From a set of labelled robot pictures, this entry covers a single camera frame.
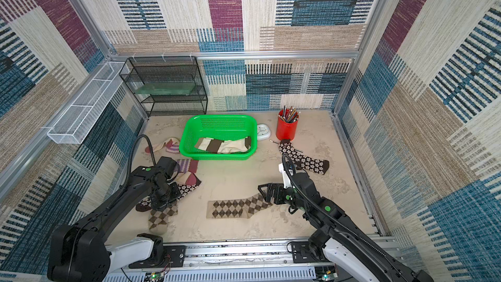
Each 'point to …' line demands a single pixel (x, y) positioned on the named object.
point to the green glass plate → (166, 88)
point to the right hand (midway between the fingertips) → (269, 190)
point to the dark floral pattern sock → (319, 166)
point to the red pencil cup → (287, 123)
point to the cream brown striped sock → (218, 146)
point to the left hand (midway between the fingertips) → (177, 201)
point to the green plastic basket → (220, 126)
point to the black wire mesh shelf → (168, 69)
